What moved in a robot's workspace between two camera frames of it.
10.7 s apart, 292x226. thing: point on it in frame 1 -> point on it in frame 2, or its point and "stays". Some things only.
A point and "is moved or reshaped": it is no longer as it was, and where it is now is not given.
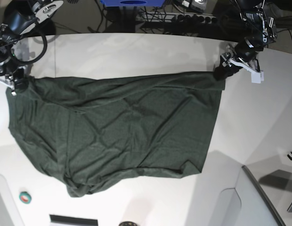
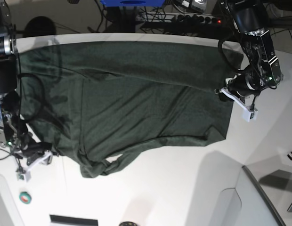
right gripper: (246, 50) -> (245, 84)
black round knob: (127, 223) stays
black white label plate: (57, 220) stays
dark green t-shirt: (103, 131) is moved or reshaped
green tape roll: (25, 197) stays
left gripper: (15, 71) -> (30, 149)
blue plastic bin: (133, 3) stays
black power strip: (165, 17) stays
